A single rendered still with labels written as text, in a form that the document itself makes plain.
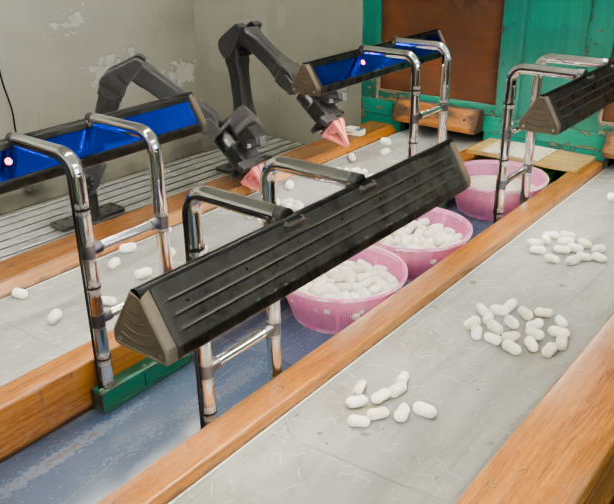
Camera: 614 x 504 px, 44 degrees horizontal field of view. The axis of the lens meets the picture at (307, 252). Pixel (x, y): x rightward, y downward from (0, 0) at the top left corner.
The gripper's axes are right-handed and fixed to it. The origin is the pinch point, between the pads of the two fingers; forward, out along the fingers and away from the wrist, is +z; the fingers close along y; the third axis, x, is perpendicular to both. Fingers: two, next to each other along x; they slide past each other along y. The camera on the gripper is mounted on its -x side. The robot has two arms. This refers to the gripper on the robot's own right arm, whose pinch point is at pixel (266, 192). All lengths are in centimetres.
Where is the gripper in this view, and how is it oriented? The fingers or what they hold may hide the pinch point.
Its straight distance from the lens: 199.1
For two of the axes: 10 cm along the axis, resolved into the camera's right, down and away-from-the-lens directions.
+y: 6.2, -3.3, 7.1
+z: 6.1, 7.8, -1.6
